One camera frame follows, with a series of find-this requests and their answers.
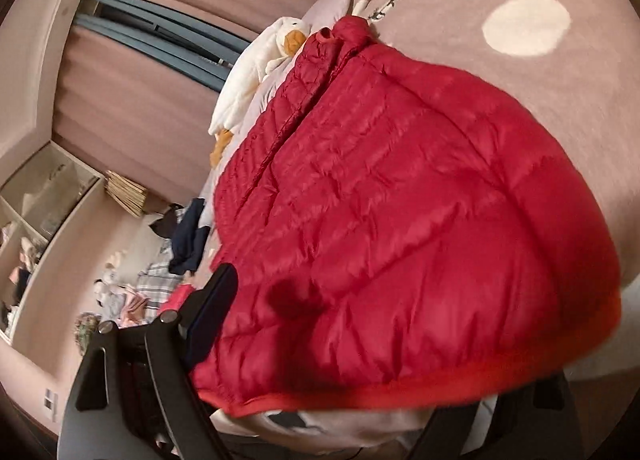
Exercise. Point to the white goose plush toy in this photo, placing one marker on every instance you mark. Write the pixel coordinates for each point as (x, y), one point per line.
(278, 43)

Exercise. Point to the beige pillow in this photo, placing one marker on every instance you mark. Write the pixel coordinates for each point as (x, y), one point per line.
(139, 250)

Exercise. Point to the pile of pink white clothes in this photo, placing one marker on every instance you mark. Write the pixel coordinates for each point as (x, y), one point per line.
(119, 302)

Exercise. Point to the plush toys on headboard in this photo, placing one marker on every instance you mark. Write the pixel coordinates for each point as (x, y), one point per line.
(112, 264)

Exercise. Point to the dark brown garment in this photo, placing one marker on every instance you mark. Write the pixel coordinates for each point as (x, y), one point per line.
(165, 226)

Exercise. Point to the pleated beige lamp shade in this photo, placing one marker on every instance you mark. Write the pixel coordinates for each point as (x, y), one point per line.
(126, 193)

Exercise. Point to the folded red down jacket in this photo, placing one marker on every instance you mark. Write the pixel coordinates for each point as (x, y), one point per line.
(177, 298)

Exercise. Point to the white wall shelf unit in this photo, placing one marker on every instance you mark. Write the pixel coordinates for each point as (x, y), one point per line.
(45, 205)

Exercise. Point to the blue curtain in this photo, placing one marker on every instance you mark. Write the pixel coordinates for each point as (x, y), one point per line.
(204, 52)

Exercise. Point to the white power strip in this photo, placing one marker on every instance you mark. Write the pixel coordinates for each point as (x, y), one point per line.
(50, 404)

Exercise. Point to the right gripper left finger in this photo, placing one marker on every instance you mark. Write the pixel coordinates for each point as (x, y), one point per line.
(133, 397)

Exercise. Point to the plaid blanket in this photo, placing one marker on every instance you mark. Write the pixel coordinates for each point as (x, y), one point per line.
(156, 282)

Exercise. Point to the colourful crochet bag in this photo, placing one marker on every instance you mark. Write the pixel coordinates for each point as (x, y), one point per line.
(85, 326)

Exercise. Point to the polka dot bed sheet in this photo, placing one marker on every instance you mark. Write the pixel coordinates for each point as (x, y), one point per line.
(573, 63)

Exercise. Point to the navy blue garment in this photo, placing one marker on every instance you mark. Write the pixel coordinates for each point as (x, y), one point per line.
(188, 240)

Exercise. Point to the red down jacket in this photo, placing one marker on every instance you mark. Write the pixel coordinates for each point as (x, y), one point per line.
(177, 298)
(406, 235)

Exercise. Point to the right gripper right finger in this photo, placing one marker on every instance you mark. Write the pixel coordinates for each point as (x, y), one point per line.
(538, 421)

